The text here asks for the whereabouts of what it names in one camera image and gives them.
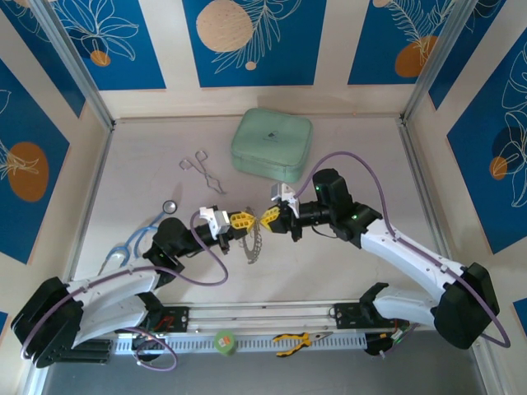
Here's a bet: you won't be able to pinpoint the silver chain bracelet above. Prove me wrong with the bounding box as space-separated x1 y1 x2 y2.
237 203 265 265

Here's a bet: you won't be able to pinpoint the blue stethoscope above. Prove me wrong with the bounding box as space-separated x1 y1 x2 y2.
98 199 180 277

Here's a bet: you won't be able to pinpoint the mint green zip pouch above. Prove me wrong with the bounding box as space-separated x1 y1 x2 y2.
229 107 314 184

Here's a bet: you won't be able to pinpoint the green tape roll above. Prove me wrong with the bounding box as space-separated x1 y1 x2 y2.
212 330 236 357

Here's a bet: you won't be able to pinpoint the black ridged block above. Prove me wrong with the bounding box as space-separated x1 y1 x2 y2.
61 339 113 364

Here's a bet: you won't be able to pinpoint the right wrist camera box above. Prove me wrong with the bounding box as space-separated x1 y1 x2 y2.
269 184 301 219

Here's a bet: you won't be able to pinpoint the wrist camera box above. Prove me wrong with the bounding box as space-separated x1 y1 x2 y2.
198 206 230 240
269 184 301 219

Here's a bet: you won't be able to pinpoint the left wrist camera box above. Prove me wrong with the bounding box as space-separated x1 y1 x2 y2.
198 206 230 240

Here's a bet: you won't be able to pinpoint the metal wire tongs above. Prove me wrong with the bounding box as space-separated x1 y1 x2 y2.
179 151 227 195

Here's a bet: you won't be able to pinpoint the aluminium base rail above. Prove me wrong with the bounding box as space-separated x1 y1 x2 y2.
35 302 485 341

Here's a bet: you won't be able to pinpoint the aluminium side rail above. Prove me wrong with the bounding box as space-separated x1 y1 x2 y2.
65 123 116 289
398 122 452 260

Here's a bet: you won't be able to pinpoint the grey slotted cable duct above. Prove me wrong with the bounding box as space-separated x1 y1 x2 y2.
114 332 367 355

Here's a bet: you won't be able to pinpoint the yellow black handled pliers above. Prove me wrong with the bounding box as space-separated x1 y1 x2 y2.
272 331 334 358

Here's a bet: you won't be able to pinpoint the blue floral wall panel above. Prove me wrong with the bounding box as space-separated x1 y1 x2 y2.
51 0 168 92
427 0 508 111
0 57 72 265
182 0 329 88
0 0 86 119
446 28 527 255
347 0 460 86

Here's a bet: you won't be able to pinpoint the aluminium frame post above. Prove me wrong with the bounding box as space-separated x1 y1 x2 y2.
30 0 116 131
401 0 474 123

